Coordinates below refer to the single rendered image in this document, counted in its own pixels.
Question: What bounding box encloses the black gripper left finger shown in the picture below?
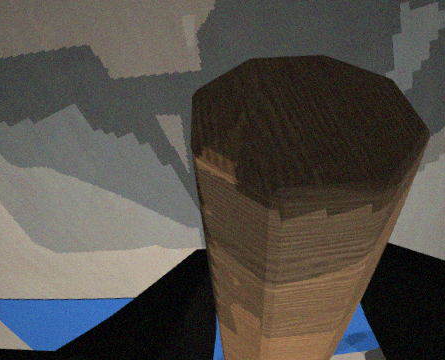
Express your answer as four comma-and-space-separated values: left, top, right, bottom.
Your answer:
0, 248, 217, 360

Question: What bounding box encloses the blue tape strip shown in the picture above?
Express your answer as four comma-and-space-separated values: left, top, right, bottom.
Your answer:
0, 297, 379, 356

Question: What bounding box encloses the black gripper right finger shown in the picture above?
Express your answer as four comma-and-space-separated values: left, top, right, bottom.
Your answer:
359, 243, 445, 360

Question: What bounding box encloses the grey cylinder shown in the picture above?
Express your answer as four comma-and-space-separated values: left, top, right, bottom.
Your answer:
365, 348, 386, 360

